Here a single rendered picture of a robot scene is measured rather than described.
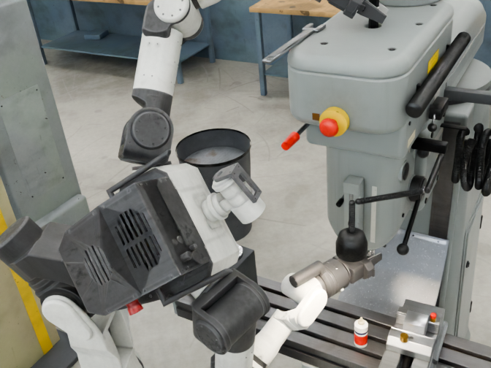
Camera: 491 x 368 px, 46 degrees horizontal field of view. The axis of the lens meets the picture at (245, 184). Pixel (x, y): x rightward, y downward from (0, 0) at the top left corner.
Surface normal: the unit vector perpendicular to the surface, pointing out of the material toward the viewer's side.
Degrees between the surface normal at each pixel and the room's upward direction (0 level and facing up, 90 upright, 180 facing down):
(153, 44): 53
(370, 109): 90
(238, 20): 90
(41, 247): 13
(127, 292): 74
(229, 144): 86
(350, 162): 90
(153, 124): 61
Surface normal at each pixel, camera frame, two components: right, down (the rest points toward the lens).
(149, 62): -0.19, -0.08
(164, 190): 0.80, -0.45
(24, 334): 0.87, 0.19
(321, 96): -0.49, 0.50
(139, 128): 0.29, 0.00
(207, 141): 0.26, 0.44
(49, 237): 0.14, -0.83
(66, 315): -0.11, 0.53
